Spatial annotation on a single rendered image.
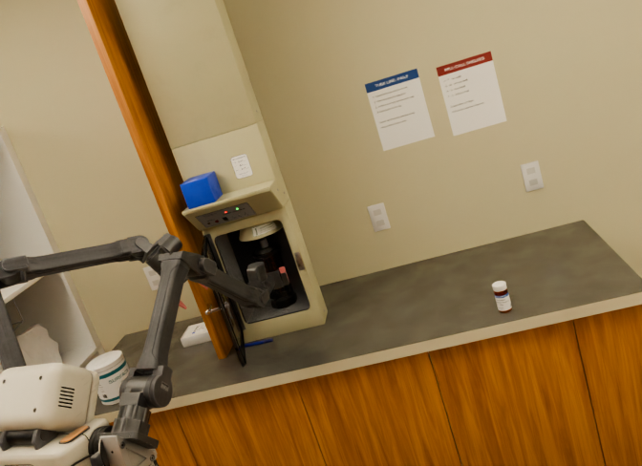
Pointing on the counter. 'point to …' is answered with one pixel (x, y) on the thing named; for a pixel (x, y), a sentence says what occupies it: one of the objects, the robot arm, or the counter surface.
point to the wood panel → (147, 137)
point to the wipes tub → (110, 375)
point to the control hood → (261, 201)
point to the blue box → (201, 190)
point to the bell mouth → (260, 230)
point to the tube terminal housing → (264, 165)
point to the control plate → (225, 215)
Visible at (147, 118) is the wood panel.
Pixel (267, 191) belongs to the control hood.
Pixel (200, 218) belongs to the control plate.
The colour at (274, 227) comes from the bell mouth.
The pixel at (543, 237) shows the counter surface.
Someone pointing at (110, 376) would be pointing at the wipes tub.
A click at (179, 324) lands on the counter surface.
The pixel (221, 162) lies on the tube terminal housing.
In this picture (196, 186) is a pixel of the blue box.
